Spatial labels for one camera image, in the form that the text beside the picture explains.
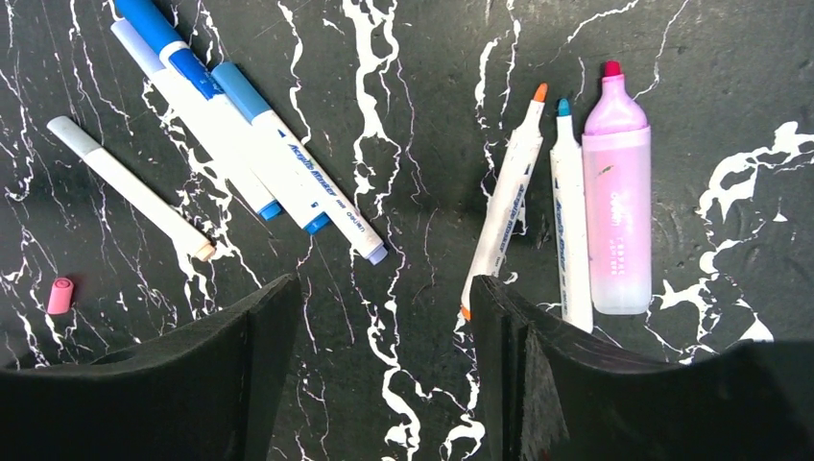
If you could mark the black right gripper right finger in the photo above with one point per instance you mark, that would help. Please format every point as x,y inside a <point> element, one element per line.
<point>551,391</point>

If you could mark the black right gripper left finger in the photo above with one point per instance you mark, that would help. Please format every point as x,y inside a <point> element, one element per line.
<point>209,390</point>

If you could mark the white marker green cap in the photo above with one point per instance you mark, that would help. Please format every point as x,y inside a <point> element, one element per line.
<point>505,203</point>

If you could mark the small pink marker cap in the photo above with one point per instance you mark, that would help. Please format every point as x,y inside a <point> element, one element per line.
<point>60,297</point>

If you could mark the white marker pink cap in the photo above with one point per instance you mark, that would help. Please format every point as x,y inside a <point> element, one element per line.
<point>568,191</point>

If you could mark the white marker dark grey cap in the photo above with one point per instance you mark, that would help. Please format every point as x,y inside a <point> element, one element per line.
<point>269,127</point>

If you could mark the pink highlighter body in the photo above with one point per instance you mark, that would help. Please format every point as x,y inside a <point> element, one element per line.
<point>617,152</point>

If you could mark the white marker light grey cap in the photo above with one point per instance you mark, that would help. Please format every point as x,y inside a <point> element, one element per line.
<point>185,237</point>

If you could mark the white marker lavender cap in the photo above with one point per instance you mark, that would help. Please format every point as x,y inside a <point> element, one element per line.
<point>191,108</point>

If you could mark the white marker dark blue cap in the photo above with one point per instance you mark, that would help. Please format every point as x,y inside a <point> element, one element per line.
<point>238,147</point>

